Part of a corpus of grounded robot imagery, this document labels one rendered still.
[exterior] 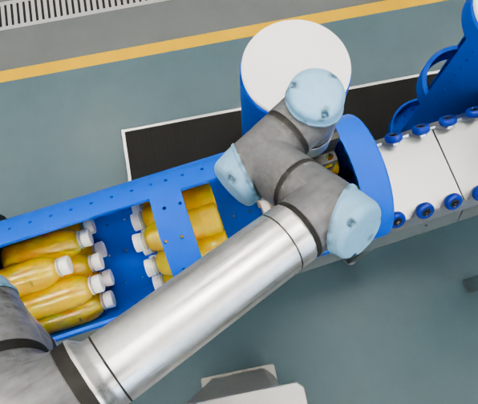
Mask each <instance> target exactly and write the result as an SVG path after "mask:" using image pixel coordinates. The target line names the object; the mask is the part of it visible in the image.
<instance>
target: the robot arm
mask: <svg viewBox="0 0 478 404"><path fill-rule="evenodd" d="M345 98H346V93H345V89H344V86H343V85H342V82H341V81H340V79H339V78H338V77H337V75H334V74H333V73H331V72H330V71H327V70H324V69H321V68H310V69H306V70H304V71H301V72H299V73H298V74H296V75H295V76H294V77H293V78H292V80H291V81H290V84H289V86H288V87H287V89H286V93H285V97H284V98H283V99H282V100H281V101H280V102H279V103H278V104H277V105H275V106H274V107H273V108H272V109H271V110H270V111H269V113H268V114H267V115H265V116H264V117H263V118H262V119H261V120H260V121H259V122H257V123H256V124H255V125H254V126H253V127H252V128H251V129H250V130H249V131H247V132H246V133H245V134H244V135H243V136H242V137H241V138H240V139H239V140H238V141H237V142H236V143H232V144H231V147H230V148H229V149H228V150H227V151H226V152H225V153H224V154H223V155H222V156H221V158H220V159H219V160H218V161H217V162H216V163H215V165H214V171H215V174H216V176H217V178H218V179H219V181H220V182H221V183H222V185H223V186H224V187H225V188H226V190H227V191H228V192H229V193H230V194H231V195H232V196H233V197H234V198H235V199H236V200H238V201H239V202H240V203H242V204H244V205H245V206H251V205H253V204H255V203H256V202H257V201H258V200H261V198H264V199H265V200H266V201H268V202H269V203H270V204H272V205H273V207H272V208H271V209H270V210H268V211H267V212H265V213H264V214H262V215H261V216H259V217H258V218H257V219H256V220H254V221H253V222H251V223H250V224H248V225H246V226H245V227H244V228H243V229H241V230H240V231H238V232H237V233H235V234H234V235H232V236H231V237H230V238H229V239H227V240H225V241H224V242H223V243H221V244H219V245H218V246H217V247H216V248H214V249H213V250H211V251H210V252H208V253H207V254H205V255H204V256H203V257H202V258H200V259H199V260H197V261H196V262H194V263H193V264H191V265H190V266H189V267H187V268H186V269H184V270H183V271H182V272H180V273H178V274H177V275H176V276H174V277H173V278H172V279H170V280H169V281H167V282H166V283H164V284H163V285H161V286H160V287H159V288H158V289H156V290H155V291H153V292H152V293H150V294H148V295H147V296H146V297H145V298H143V299H142V300H141V301H139V302H137V303H136V304H134V305H133V306H132V307H131V308H129V309H128V310H126V311H125V312H123V313H121V314H120V315H119V316H118V317H116V318H115V319H114V320H112V321H110V322H109V323H107V324H106V325H105V326H104V327H102V328H101V329H99V330H98V331H96V332H95V333H93V334H92V335H91V336H90V337H88V338H86V339H85V340H84V341H69V340H66V341H64V342H62V343H61V344H59V345H57V344H56V342H55V340H54V338H53V337H52V336H51V335H50V334H49V333H48V332H47V331H46V330H45V329H44V328H43V327H42V326H41V324H40V323H39V322H38V321H37V320H36V319H35V318H34V317H33V316H32V314H31V313H30V312H29V311H28V309H27V308H26V306H25V305H24V304H23V303H22V301H21V299H20V297H19V292H18V290H17V288H16V287H15V286H13V285H12V284H11V283H10V282H9V281H8V280H7V279H6V278H5V277H4V276H2V275H0V404H129V403H130V402H132V401H133V400H135V399H136V398H137V397H139V396H140V395H141V394H142V393H143V392H144V391H146V390H147V389H149V388H150V387H151V386H153V385H154V384H155V383H157V382H158V381H159V380H160V379H161V378H163V377H164V376H165V375H166V374H168V373H169V372H171V371H172V370H173V369H175V368H176V367H177V366H178V365H179V364H180V363H182V362H183V361H185V360H186V359H187V358H189V357H190V356H191V355H193V354H194V353H195V352H196V351H198V350H199V349H200V348H201V347H202V346H204V345H205V344H207V343H208V342H209V341H211V340H212V339H213V338H215V336H216V335H218V334H219V333H221V332H222V331H223V330H224V329H226V328H227V327H229V326H230V325H231V324H233V323H234V322H235V321H236V320H237V319H238V318H240V317H241V316H243V315H244V314H245V313H247V312H248V311H249V310H251V309H252V308H253V307H254V306H255V305H257V304H258V303H259V302H261V301H262V300H263V299H265V298H266V297H268V296H269V295H270V294H271V293H272V292H273V291H275V290H276V289H277V288H279V287H280V286H281V285H283V284H284V283H285V282H287V281H288V280H289V279H290V278H291V277H293V276H294V275H295V274H297V273H298V272H299V271H301V270H302V269H304V268H305V267H306V266H307V265H308V264H309V263H311V262H312V261H313V260H314V259H315V258H316V257H318V256H320V255H321V254H323V253H324V252H325V251H326V250H327V249H328V251H329V252H330V253H332V254H336V255H337V256H338V257H341V258H350V257H352V256H356V255H358V254H360V253H361V252H362V251H363V250H364V249H365V248H366V247H367V246H368V245H369V243H371V242H372V240H373V239H374V237H375V235H376V233H377V231H378V230H379V226H380V223H381V215H382V214H381V209H380V207H379V205H378V204H377V203H376V202H375V201H374V200H373V199H371V198H370V197H369V196H368V195H366V194H365V193H363V192H362V191H360V190H359V189H358V187H357V186H356V185H355V184H350V183H348V182H347V181H345V180H344V179H343V178H341V177H339V176H337V175H336V174H334V173H333V172H332V171H331V170H333V169H334V166H335V164H336V163H337V161H338V159H337V156H336V155H335V152H334V149H335V148H336V145H337V143H338V141H339V139H340V136H339V133H338V131H337V129H336V125H337V123H338V121H339V120H340V118H341V116H342V113H343V110H344V103H345ZM329 154H330V156H331V155H332V156H333V159H332V160H328V158H327V157H328V156H329ZM330 164H332V166H331V167H329V168H325V166H327V165H330Z"/></svg>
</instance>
